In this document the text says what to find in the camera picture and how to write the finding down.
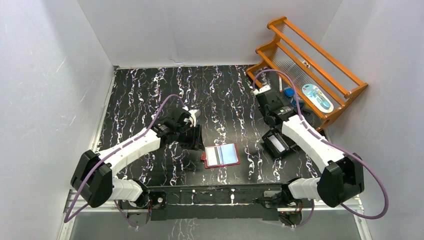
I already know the white magnetic stripe card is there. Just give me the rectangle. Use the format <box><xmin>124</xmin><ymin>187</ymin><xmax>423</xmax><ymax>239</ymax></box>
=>
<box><xmin>205</xmin><ymin>146</ymin><xmax>221</xmax><ymax>167</ymax></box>

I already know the red card holder wallet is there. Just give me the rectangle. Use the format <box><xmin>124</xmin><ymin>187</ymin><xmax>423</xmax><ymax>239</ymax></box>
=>
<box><xmin>200</xmin><ymin>143</ymin><xmax>241</xmax><ymax>169</ymax></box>

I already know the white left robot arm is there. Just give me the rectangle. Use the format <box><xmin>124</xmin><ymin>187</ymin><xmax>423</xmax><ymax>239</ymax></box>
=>
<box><xmin>70</xmin><ymin>107</ymin><xmax>205</xmax><ymax>208</ymax></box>

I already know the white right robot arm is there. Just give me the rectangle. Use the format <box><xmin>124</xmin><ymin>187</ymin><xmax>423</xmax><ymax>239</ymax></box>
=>
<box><xmin>253</xmin><ymin>85</ymin><xmax>365</xmax><ymax>208</ymax></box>

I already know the stack of white cards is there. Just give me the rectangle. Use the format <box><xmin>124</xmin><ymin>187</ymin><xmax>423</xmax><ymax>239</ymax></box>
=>
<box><xmin>269</xmin><ymin>135</ymin><xmax>286</xmax><ymax>153</ymax></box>

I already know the black plastic card box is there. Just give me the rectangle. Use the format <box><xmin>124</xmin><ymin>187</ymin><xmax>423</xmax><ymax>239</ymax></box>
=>
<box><xmin>261</xmin><ymin>128</ymin><xmax>297</xmax><ymax>159</ymax></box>

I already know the small blue block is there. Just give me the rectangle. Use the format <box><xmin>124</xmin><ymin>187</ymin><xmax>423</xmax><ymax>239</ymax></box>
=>
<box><xmin>283</xmin><ymin>87</ymin><xmax>295</xmax><ymax>98</ymax></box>

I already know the white pen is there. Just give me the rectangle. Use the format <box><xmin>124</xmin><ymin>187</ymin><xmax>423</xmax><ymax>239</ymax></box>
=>
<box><xmin>278</xmin><ymin>76</ymin><xmax>283</xmax><ymax>93</ymax></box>

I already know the orange wooden shelf rack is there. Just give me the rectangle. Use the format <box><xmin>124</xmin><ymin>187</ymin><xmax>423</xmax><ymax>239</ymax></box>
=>
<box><xmin>246</xmin><ymin>16</ymin><xmax>368</xmax><ymax>129</ymax></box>

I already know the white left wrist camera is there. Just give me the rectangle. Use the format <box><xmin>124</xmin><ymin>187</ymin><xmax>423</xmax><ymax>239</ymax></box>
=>
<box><xmin>183</xmin><ymin>106</ymin><xmax>201</xmax><ymax>127</ymax></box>

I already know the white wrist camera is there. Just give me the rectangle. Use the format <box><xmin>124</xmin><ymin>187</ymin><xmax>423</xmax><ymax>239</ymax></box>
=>
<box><xmin>253</xmin><ymin>84</ymin><xmax>271</xmax><ymax>96</ymax></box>
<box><xmin>183</xmin><ymin>106</ymin><xmax>201</xmax><ymax>127</ymax></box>

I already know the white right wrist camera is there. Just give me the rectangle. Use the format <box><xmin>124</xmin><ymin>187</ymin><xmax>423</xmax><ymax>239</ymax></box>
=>
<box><xmin>253</xmin><ymin>84</ymin><xmax>271</xmax><ymax>96</ymax></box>

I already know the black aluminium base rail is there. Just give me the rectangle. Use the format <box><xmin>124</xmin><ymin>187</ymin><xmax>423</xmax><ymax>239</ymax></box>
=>
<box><xmin>64</xmin><ymin>180</ymin><xmax>365</xmax><ymax>229</ymax></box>

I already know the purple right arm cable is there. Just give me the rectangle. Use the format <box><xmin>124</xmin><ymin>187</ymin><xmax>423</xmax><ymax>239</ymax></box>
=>
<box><xmin>251</xmin><ymin>68</ymin><xmax>389</xmax><ymax>229</ymax></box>

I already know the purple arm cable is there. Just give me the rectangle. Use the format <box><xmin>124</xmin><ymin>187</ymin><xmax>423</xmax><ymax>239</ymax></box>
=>
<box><xmin>251</xmin><ymin>68</ymin><xmax>389</xmax><ymax>229</ymax></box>
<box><xmin>63</xmin><ymin>94</ymin><xmax>186</xmax><ymax>229</ymax></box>

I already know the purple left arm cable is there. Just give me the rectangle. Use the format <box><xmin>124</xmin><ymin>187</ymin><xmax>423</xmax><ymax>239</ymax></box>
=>
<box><xmin>63</xmin><ymin>94</ymin><xmax>186</xmax><ymax>229</ymax></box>

